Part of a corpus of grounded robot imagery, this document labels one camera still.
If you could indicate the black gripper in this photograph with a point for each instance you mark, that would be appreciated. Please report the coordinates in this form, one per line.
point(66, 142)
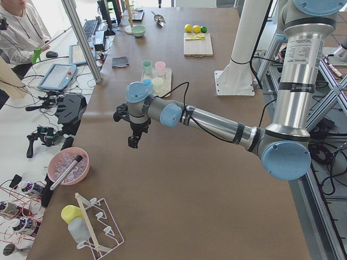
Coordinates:
point(136, 127)

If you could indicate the light blue cup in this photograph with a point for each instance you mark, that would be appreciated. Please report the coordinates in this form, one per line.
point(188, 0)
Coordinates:
point(148, 84)

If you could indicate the white cup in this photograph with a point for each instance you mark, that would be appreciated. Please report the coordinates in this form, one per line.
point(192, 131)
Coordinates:
point(157, 84)

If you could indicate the green cup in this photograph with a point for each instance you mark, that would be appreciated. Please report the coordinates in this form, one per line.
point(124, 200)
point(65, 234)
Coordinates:
point(147, 67)

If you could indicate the pink cup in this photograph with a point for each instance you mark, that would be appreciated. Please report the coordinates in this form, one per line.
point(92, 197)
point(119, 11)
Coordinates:
point(160, 68)

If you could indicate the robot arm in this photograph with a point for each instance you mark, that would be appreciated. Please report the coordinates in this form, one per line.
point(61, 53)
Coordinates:
point(283, 145)

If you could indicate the beige rabbit tray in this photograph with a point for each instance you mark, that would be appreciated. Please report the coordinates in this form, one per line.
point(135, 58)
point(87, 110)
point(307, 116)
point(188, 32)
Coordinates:
point(166, 86)

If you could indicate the grey folded cloth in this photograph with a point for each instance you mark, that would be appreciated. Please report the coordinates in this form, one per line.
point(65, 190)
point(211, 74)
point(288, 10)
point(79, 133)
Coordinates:
point(120, 62)

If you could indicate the yellow cup on rack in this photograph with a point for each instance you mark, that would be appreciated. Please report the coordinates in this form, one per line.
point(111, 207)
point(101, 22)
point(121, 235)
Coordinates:
point(70, 212)

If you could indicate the blue teach pendant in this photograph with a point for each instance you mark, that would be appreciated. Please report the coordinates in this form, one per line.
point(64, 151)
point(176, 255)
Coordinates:
point(76, 55)
point(58, 77)

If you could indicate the grey cup on rack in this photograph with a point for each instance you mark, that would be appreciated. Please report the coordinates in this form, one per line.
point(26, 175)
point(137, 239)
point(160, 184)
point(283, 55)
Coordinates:
point(79, 230)

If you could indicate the green bowl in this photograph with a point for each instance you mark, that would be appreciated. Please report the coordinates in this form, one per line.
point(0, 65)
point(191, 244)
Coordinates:
point(138, 30)

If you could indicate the wooden cutting board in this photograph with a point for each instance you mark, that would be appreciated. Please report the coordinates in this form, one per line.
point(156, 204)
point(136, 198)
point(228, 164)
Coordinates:
point(197, 48)

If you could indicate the wooden cup stand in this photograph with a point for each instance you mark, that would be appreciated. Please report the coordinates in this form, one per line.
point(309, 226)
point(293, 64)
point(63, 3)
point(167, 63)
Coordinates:
point(128, 28)

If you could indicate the yellow plastic knife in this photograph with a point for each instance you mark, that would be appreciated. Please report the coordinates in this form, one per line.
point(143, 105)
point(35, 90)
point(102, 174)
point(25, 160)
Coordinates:
point(194, 39)

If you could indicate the black keyboard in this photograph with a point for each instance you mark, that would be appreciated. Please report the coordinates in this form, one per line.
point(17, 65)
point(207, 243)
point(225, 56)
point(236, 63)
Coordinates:
point(89, 28)

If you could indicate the steel scoop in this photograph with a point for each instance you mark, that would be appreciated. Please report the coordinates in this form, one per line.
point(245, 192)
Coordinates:
point(159, 19)

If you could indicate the whole lemon upper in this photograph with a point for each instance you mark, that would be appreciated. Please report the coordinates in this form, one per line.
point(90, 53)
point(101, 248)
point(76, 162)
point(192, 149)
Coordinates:
point(196, 29)

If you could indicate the green lime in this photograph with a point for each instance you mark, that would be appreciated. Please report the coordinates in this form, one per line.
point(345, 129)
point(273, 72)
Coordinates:
point(204, 29)

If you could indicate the black monitor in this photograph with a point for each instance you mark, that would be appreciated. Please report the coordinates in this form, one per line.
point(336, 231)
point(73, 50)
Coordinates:
point(105, 8)

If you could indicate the seated person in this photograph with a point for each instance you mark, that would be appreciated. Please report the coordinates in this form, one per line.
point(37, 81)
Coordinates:
point(24, 34)

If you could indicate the metal ice scoop handle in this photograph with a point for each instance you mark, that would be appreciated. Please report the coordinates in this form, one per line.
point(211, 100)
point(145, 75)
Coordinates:
point(66, 172)

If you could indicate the white wire drying rack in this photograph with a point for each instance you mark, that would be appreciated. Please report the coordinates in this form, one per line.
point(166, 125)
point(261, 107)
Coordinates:
point(105, 233)

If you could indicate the aluminium frame post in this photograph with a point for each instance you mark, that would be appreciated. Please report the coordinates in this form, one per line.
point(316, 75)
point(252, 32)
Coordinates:
point(70, 9)

